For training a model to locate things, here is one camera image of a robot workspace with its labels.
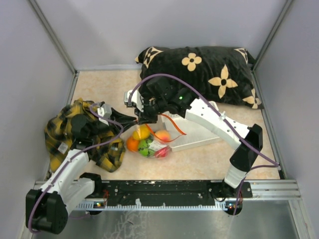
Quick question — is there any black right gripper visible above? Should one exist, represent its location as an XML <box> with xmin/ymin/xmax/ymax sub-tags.
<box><xmin>135</xmin><ymin>97</ymin><xmax>167</xmax><ymax>124</ymax></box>

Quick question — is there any yellow lemon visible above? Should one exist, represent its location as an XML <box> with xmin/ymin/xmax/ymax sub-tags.
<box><xmin>132</xmin><ymin>124</ymin><xmax>151</xmax><ymax>140</ymax></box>

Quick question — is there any orange tangerine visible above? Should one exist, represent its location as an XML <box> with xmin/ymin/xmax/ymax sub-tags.
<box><xmin>126</xmin><ymin>136</ymin><xmax>140</xmax><ymax>152</ymax></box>

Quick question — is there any clear zip bag orange zipper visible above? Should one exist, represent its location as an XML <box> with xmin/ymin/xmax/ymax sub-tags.
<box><xmin>125</xmin><ymin>112</ymin><xmax>186</xmax><ymax>158</ymax></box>

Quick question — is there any green striped toy melon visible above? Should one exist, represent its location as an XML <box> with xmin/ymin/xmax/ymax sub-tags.
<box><xmin>138</xmin><ymin>139</ymin><xmax>155</xmax><ymax>157</ymax></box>

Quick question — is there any orange peach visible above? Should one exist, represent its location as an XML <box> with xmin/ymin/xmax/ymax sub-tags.
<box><xmin>155</xmin><ymin>130</ymin><xmax>171</xmax><ymax>142</ymax></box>

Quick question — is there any white perforated plastic basket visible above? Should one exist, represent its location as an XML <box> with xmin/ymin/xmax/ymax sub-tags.
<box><xmin>159</xmin><ymin>112</ymin><xmax>222</xmax><ymax>152</ymax></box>

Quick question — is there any red apple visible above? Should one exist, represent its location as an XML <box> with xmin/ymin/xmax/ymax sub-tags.
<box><xmin>154</xmin><ymin>146</ymin><xmax>170</xmax><ymax>158</ymax></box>

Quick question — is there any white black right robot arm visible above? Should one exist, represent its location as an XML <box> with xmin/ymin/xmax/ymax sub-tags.
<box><xmin>125</xmin><ymin>74</ymin><xmax>263</xmax><ymax>197</ymax></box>

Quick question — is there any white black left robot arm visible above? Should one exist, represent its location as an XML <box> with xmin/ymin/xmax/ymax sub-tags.
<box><xmin>25</xmin><ymin>105</ymin><xmax>137</xmax><ymax>234</ymax></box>

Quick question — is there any yellow black plaid shirt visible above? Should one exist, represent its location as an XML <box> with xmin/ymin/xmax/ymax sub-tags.
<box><xmin>44</xmin><ymin>98</ymin><xmax>125</xmax><ymax>172</ymax></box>

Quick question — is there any black floral plush pillow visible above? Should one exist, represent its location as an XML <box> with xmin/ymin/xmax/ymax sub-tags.
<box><xmin>135</xmin><ymin>46</ymin><xmax>264</xmax><ymax>110</ymax></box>

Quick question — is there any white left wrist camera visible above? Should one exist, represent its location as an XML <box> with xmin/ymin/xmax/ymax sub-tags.
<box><xmin>97</xmin><ymin>103</ymin><xmax>112</xmax><ymax>125</ymax></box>

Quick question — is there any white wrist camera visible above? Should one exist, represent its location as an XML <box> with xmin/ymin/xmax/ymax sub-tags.
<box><xmin>124</xmin><ymin>90</ymin><xmax>144</xmax><ymax>112</ymax></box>
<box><xmin>97</xmin><ymin>103</ymin><xmax>112</xmax><ymax>125</ymax></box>

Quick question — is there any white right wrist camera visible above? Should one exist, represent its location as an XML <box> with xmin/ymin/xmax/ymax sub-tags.
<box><xmin>124</xmin><ymin>90</ymin><xmax>144</xmax><ymax>112</ymax></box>

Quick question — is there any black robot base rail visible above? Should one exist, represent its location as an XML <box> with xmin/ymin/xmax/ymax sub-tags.
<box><xmin>86</xmin><ymin>180</ymin><xmax>252</xmax><ymax>207</ymax></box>

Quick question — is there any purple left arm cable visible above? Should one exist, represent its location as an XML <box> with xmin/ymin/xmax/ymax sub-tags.
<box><xmin>26</xmin><ymin>102</ymin><xmax>124</xmax><ymax>234</ymax></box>

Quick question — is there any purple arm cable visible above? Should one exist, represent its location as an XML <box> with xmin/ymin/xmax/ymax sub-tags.
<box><xmin>26</xmin><ymin>102</ymin><xmax>124</xmax><ymax>234</ymax></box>
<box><xmin>126</xmin><ymin>73</ymin><xmax>280</xmax><ymax>171</ymax></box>

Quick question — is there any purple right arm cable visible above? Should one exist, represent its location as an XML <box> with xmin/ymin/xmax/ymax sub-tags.
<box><xmin>126</xmin><ymin>73</ymin><xmax>280</xmax><ymax>171</ymax></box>

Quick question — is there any aluminium frame rail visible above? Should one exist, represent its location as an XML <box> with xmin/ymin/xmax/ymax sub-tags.
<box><xmin>33</xmin><ymin>180</ymin><xmax>302</xmax><ymax>212</ymax></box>

